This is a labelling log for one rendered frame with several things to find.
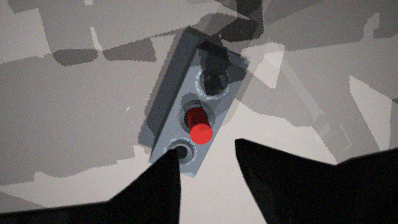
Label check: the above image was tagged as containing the red peg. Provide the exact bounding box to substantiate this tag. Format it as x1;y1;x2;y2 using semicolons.
187;107;213;144

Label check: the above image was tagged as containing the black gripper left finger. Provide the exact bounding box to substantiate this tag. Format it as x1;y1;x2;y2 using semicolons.
0;149;181;224

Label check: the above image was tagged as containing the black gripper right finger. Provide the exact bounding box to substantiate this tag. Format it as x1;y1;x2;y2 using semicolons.
235;138;398;224

